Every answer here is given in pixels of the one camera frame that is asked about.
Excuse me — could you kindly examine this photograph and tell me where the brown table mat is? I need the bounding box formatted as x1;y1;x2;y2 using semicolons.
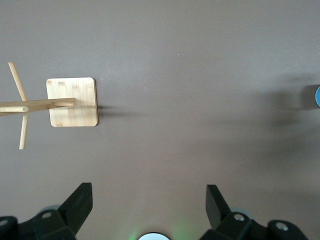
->
0;0;320;240

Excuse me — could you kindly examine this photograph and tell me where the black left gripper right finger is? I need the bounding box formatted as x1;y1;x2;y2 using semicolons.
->
199;184;310;240

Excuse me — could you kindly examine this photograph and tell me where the wooden cup rack with pegs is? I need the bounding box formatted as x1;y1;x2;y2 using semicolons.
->
0;61;99;150

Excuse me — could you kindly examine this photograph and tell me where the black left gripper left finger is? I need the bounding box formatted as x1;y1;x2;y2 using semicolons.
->
0;182;94;240

